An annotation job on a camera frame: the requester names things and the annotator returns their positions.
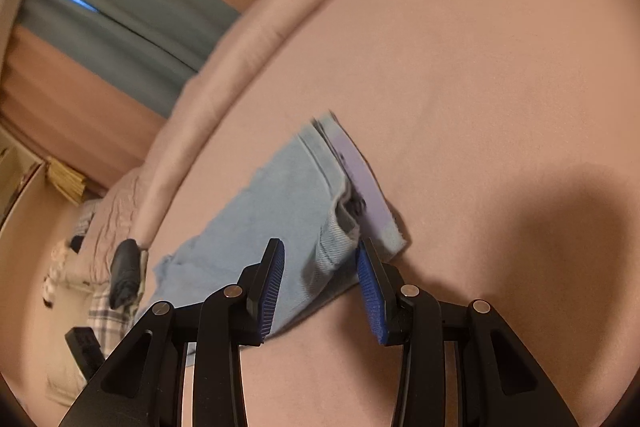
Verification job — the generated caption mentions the light blue denim pants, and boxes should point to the light blue denim pants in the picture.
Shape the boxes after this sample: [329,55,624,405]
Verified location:
[149,113,406,335]

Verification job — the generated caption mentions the plaid pillow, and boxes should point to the plaid pillow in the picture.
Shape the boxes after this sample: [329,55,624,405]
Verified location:
[87,285,138,358]

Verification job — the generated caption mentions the white plush toy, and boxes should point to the white plush toy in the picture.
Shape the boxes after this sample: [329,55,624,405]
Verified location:
[41,241,75,309]

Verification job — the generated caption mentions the folded dark denim jeans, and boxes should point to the folded dark denim jeans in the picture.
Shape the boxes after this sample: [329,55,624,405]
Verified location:
[108,239,142,310]

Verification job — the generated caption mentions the folded light green garment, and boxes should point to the folded light green garment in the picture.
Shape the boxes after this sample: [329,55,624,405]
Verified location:
[134,249,149,309]

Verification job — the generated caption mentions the checked blue pillow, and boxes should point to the checked blue pillow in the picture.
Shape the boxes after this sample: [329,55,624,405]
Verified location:
[73,199,100,236]

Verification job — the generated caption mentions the pink duvet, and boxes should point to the pink duvet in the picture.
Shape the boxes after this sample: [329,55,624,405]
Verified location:
[79,0,407,253]

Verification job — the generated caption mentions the yellow fringed lampshade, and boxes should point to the yellow fringed lampshade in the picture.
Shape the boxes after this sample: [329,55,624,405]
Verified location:
[46,157,86,206]

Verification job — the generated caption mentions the blue-grey curtain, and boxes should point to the blue-grey curtain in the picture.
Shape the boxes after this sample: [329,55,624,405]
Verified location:
[17,0,240,117]

